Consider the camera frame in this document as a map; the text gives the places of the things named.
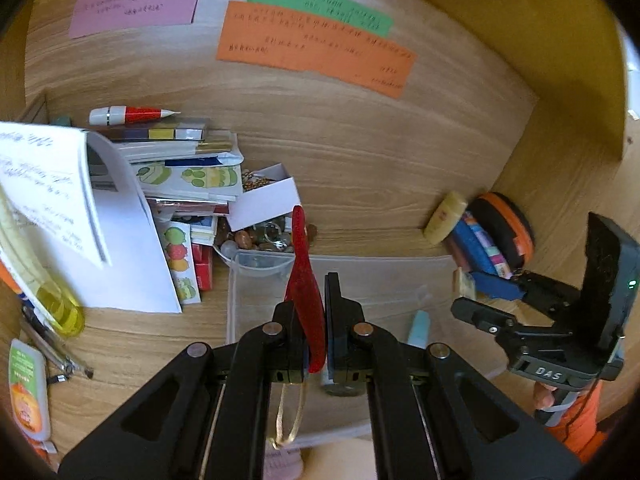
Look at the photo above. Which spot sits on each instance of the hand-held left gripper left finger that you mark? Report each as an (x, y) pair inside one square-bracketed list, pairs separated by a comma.
[(292, 327)]

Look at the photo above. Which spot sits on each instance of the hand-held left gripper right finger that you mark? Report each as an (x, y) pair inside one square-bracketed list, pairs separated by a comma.
[(334, 310)]

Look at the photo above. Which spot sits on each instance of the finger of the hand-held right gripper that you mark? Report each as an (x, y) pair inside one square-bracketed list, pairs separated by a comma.
[(480, 315), (545, 290)]

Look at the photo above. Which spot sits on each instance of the small beige block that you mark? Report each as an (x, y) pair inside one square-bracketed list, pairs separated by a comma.
[(464, 284)]

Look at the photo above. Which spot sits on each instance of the clear plastic bin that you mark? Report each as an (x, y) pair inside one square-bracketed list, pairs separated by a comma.
[(380, 285)]

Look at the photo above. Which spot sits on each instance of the person's right forearm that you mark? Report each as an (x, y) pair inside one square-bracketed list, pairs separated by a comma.
[(582, 430)]

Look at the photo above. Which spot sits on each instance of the wooden desktop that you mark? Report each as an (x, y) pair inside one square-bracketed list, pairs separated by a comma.
[(350, 160)]

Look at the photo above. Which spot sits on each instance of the person's right hand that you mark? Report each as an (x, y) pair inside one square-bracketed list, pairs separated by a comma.
[(544, 397)]

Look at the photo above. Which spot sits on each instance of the light blue stick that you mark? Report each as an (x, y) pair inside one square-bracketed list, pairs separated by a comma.
[(419, 327)]

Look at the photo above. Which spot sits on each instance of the orange and black round case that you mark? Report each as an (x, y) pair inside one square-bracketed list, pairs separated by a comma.
[(510, 220)]

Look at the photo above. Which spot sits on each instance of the clear bowl of beads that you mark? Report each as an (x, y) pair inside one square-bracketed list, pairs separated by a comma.
[(250, 242)]

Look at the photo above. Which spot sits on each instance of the red small box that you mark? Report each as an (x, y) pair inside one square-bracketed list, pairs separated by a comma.
[(204, 270)]

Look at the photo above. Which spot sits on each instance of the fruit sticker sheet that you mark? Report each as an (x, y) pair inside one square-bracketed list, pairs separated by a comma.
[(181, 265)]

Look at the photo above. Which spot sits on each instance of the white small box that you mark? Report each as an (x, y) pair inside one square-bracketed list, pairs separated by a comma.
[(265, 200)]

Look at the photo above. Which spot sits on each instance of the blank white paper sheet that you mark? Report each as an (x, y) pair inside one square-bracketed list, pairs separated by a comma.
[(130, 270)]

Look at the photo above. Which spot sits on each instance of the stack of stationery packets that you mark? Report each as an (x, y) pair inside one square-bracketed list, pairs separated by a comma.
[(190, 180)]

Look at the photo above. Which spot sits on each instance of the yellow liquid bottle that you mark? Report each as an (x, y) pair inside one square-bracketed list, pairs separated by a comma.
[(65, 315)]

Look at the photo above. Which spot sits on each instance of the pens on table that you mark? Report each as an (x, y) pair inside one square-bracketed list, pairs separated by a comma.
[(65, 350)]

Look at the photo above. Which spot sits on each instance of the coloured sticky flag pack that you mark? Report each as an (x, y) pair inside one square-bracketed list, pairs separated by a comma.
[(160, 132)]

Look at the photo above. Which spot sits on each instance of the small black connector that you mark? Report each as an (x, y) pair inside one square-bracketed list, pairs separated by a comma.
[(59, 379)]

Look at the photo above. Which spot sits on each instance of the silver pen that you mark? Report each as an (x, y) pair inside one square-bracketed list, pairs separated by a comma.
[(45, 347)]

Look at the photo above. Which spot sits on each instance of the red and white fat pen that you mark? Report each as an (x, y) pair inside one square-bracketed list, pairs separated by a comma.
[(135, 115)]

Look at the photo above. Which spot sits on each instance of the orange paper note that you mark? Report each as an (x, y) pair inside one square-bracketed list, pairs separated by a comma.
[(310, 40)]

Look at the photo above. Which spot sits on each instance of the grey tube orange green label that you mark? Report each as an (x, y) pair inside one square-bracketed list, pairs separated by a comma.
[(27, 390)]

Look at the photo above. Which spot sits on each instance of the green paper note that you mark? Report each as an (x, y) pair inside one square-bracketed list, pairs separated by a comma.
[(320, 2)]

